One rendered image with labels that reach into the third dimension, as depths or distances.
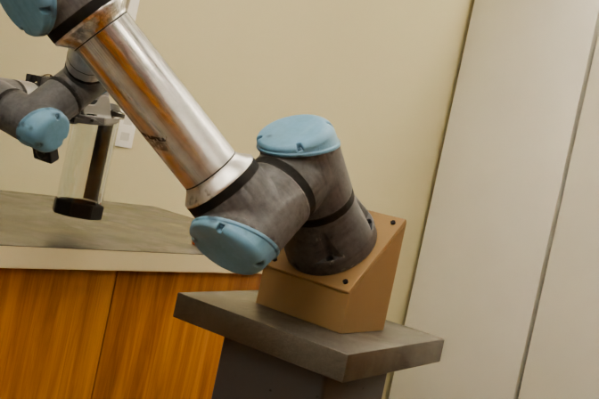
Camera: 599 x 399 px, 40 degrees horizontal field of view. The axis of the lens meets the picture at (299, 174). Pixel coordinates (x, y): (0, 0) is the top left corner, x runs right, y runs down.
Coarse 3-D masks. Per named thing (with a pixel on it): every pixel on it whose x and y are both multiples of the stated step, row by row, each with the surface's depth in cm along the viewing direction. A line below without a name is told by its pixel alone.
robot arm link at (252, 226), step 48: (0, 0) 105; (48, 0) 99; (96, 0) 102; (96, 48) 105; (144, 48) 107; (144, 96) 107; (192, 96) 111; (192, 144) 109; (192, 192) 112; (240, 192) 110; (288, 192) 114; (240, 240) 109; (288, 240) 116
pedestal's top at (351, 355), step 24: (192, 312) 128; (216, 312) 125; (240, 312) 124; (264, 312) 128; (240, 336) 122; (264, 336) 120; (288, 336) 117; (312, 336) 118; (336, 336) 122; (360, 336) 126; (384, 336) 129; (408, 336) 134; (432, 336) 138; (288, 360) 117; (312, 360) 115; (336, 360) 113; (360, 360) 115; (384, 360) 121; (408, 360) 128; (432, 360) 136
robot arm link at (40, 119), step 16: (48, 80) 141; (0, 96) 137; (16, 96) 137; (32, 96) 137; (48, 96) 137; (64, 96) 139; (0, 112) 136; (16, 112) 135; (32, 112) 134; (48, 112) 135; (64, 112) 139; (0, 128) 138; (16, 128) 135; (32, 128) 134; (48, 128) 134; (64, 128) 138; (32, 144) 135; (48, 144) 136
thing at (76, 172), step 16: (80, 112) 166; (80, 128) 165; (96, 128) 165; (112, 128) 168; (80, 144) 165; (96, 144) 166; (112, 144) 169; (64, 160) 168; (80, 160) 165; (96, 160) 166; (64, 176) 166; (80, 176) 165; (96, 176) 167; (64, 192) 166; (80, 192) 165; (96, 192) 167
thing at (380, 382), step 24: (240, 360) 129; (264, 360) 127; (216, 384) 131; (240, 384) 129; (264, 384) 126; (288, 384) 124; (312, 384) 121; (336, 384) 123; (360, 384) 129; (384, 384) 137
